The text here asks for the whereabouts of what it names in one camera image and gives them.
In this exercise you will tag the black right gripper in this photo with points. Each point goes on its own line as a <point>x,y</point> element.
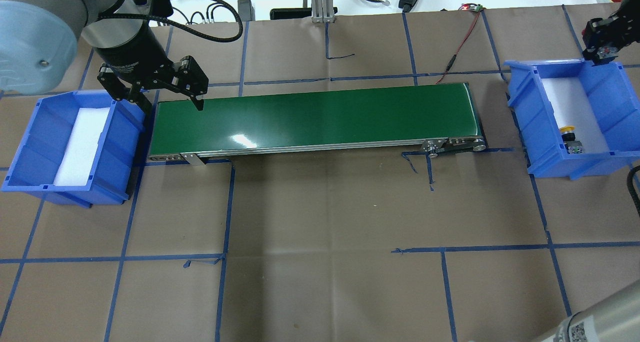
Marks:
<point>604,37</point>

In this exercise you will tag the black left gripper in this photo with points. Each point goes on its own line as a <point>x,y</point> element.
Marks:
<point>131,52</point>

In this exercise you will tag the yellow push button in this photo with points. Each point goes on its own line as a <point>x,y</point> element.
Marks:
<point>571,144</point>

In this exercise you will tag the red push button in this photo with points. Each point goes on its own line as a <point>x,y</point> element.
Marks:
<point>606,54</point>

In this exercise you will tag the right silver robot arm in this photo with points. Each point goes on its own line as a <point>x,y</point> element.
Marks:
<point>616,318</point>

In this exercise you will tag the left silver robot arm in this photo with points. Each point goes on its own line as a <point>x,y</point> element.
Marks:
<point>40,41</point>

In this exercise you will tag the white foam in destination bin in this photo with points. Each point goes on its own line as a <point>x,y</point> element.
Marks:
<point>571,106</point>

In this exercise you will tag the blue destination bin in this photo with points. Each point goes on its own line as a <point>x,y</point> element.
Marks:
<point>613,100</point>

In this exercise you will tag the blue source bin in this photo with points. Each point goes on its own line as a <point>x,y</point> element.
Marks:
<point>43,145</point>

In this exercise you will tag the white foam in source bin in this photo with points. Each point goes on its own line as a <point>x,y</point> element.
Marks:
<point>82,147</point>

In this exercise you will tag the black power adapter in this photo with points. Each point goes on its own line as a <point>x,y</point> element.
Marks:
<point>246,10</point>

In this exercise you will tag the green conveyor belt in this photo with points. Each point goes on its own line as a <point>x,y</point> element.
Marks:
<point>440,118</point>

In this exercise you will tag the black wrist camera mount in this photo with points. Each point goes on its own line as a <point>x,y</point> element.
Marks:
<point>159,8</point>

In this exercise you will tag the aluminium frame post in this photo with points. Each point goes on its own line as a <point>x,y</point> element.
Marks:
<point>322,11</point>

